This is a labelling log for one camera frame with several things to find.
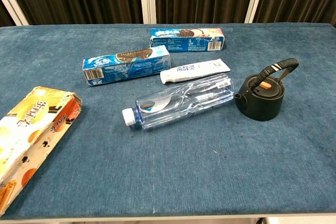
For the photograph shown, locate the yellow orange torn snack box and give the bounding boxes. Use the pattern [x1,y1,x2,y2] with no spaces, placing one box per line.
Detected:
[0,86,82,217]

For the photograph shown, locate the clear plastic water bottle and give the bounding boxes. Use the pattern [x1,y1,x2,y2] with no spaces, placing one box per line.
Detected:
[121,72,235,131]

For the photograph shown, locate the blue fabric table cover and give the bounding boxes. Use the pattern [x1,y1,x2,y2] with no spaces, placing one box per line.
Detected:
[0,22,336,220]

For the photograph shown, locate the black kettle with orange knob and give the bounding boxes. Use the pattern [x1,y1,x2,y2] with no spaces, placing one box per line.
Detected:
[234,57,300,122]

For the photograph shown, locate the blue cookie box brown oval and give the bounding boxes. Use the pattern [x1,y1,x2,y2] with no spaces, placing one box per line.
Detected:
[82,45,171,87]

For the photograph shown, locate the blue cookie box pink end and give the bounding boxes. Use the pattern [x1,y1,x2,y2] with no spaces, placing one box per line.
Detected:
[149,27,226,54]

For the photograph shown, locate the white toothpaste tube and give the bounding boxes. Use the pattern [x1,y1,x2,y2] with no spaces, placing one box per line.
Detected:
[160,58,232,85]

